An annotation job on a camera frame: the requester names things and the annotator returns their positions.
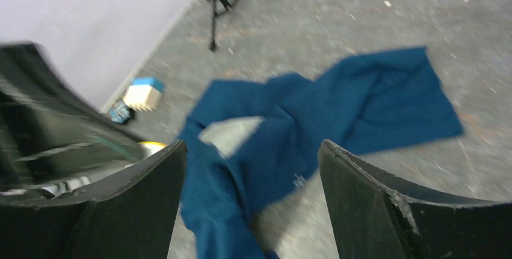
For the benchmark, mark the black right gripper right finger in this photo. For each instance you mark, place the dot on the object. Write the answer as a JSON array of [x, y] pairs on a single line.
[[376, 214]]

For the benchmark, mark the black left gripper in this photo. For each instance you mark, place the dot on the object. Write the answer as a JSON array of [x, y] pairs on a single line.
[[52, 142]]

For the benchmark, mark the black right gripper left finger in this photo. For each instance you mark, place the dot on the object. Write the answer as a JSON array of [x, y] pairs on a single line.
[[129, 214]]

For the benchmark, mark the blue Mickey Mouse t-shirt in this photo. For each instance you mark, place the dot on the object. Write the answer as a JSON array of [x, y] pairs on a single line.
[[250, 144]]

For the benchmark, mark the blue patterned toy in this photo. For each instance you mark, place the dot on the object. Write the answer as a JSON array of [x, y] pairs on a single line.
[[121, 113]]

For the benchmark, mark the blue white block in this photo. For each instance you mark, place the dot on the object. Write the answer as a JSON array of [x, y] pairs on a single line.
[[143, 94]]

